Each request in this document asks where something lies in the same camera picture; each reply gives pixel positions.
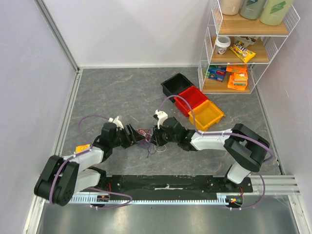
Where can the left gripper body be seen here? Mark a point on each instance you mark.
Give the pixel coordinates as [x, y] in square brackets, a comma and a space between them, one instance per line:
[122, 137]

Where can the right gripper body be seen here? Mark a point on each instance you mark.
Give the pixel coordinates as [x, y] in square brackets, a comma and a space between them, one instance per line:
[156, 135]

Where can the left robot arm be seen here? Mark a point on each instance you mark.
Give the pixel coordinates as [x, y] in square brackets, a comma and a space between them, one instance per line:
[62, 177]

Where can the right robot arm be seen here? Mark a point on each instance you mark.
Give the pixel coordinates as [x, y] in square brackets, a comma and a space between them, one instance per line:
[246, 147]

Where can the yellow plastic bin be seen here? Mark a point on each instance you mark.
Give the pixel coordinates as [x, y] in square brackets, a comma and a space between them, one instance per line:
[206, 115]

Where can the black plastic bin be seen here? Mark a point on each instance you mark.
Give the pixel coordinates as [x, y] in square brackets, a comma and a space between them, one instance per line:
[175, 85]

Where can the red plastic bin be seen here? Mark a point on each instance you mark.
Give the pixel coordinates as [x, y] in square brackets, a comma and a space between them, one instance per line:
[193, 96]

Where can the blue green box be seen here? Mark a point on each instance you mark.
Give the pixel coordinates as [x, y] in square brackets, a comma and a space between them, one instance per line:
[216, 72]

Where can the orange snack packs stack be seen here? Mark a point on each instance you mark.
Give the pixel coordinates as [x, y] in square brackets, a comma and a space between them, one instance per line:
[238, 79]

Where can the white paper coffee cup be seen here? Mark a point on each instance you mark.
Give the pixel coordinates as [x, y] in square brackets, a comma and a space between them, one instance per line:
[221, 44]

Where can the yellow candy bag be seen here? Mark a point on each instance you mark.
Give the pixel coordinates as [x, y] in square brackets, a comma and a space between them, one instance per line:
[242, 53]

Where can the brown white snack box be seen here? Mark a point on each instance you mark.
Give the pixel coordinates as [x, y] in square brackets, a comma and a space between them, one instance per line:
[246, 41]

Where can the beige bottle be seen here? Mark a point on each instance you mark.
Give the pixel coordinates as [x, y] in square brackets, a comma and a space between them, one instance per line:
[230, 7]

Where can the grey green bottle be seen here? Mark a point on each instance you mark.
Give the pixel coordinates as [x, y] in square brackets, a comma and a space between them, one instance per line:
[252, 9]

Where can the light green bottle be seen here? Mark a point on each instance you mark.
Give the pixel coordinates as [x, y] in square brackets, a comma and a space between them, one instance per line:
[275, 11]

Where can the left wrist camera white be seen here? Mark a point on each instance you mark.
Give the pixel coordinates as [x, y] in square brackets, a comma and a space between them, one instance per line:
[116, 121]

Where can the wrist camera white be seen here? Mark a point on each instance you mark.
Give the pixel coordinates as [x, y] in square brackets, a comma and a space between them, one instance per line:
[160, 116]
[116, 121]

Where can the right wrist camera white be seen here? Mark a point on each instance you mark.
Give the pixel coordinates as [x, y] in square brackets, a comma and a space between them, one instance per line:
[160, 116]

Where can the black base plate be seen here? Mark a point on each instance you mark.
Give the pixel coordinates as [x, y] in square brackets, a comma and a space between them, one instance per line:
[171, 186]

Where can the white slotted cable duct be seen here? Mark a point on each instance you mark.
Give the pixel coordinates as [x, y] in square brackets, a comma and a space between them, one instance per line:
[97, 200]

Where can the white wire shelf rack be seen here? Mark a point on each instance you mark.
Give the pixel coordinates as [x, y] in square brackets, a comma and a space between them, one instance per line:
[269, 43]

